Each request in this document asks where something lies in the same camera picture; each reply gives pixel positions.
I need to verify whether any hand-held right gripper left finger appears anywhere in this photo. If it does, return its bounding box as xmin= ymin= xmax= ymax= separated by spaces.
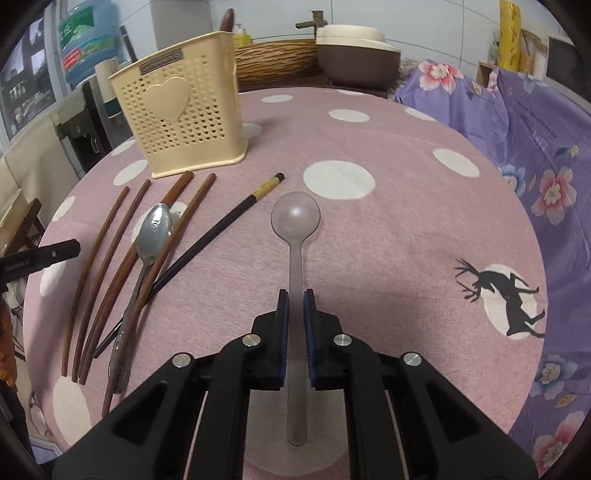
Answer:
xmin=52 ymin=289 xmax=291 ymax=480

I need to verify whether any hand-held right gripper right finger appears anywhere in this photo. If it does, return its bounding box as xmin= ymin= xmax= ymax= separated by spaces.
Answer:
xmin=303 ymin=289 xmax=539 ymax=480

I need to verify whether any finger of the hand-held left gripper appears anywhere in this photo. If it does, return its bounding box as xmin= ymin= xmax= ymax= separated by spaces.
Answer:
xmin=0 ymin=239 xmax=82 ymax=283

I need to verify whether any brown wooden chopstick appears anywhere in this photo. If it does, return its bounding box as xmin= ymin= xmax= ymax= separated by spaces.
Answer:
xmin=61 ymin=186 xmax=131 ymax=377
xmin=71 ymin=180 xmax=152 ymax=383
xmin=102 ymin=173 xmax=217 ymax=417
xmin=79 ymin=171 xmax=195 ymax=385

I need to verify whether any metal spoon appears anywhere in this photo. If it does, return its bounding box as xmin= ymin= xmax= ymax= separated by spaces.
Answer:
xmin=108 ymin=203 xmax=174 ymax=396

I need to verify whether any clear plastic spoon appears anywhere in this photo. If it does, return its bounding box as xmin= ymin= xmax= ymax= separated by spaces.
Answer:
xmin=270 ymin=191 xmax=322 ymax=446

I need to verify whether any black chopstick with gold band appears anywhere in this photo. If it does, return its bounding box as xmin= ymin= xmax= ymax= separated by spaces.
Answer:
xmin=93 ymin=173 xmax=285 ymax=358

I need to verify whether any cream perforated utensil holder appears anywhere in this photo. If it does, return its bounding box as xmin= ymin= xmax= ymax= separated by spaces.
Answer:
xmin=109 ymin=31 xmax=250 ymax=179

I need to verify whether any wooden chair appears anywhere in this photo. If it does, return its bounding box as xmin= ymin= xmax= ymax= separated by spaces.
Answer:
xmin=0 ymin=198 xmax=45 ymax=260

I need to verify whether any orange object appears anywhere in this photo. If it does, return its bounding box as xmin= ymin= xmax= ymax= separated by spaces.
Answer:
xmin=0 ymin=300 xmax=17 ymax=387

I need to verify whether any water dispenser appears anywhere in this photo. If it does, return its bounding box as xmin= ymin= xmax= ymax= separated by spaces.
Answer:
xmin=55 ymin=76 xmax=139 ymax=177

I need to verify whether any window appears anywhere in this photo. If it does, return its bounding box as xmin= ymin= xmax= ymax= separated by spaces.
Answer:
xmin=0 ymin=18 xmax=59 ymax=139

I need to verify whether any blue water bottle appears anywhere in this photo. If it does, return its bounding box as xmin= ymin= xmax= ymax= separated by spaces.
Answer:
xmin=58 ymin=0 xmax=119 ymax=91

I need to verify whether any dark pole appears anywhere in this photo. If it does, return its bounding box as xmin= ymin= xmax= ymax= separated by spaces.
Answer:
xmin=119 ymin=25 xmax=139 ymax=64

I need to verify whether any woven basket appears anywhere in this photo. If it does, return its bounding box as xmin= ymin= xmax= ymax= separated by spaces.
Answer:
xmin=233 ymin=39 xmax=320 ymax=85

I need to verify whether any brown and cream rice cooker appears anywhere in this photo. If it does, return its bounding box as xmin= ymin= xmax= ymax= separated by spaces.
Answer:
xmin=315 ymin=25 xmax=402 ymax=91

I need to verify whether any purple floral cloth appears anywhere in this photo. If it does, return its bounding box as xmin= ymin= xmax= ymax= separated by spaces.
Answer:
xmin=392 ymin=59 xmax=591 ymax=478

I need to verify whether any bamboo faucet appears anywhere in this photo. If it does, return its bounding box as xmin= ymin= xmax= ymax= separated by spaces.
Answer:
xmin=295 ymin=10 xmax=329 ymax=31

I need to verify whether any yellow paper roll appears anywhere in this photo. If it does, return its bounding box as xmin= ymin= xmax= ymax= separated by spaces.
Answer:
xmin=499 ymin=0 xmax=523 ymax=73

